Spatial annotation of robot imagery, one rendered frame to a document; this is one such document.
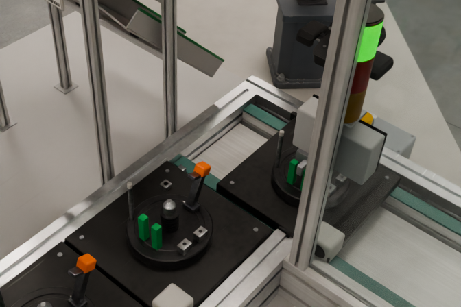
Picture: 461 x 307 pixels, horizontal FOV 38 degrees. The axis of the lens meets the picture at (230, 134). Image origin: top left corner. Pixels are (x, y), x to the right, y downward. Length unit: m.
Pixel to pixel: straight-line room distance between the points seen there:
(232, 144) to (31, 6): 2.30
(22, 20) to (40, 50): 1.72
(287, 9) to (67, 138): 0.54
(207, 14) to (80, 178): 0.65
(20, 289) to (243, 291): 0.34
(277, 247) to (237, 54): 0.67
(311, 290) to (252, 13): 0.92
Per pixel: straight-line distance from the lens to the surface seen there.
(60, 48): 1.49
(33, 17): 3.42
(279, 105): 1.36
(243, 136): 1.35
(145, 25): 1.18
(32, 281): 1.08
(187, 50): 1.28
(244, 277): 1.08
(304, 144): 0.96
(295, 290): 1.14
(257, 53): 1.67
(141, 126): 1.45
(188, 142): 1.27
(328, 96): 0.85
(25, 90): 1.58
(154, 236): 1.04
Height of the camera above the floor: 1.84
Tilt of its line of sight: 43 degrees down
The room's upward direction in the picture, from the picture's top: 4 degrees clockwise
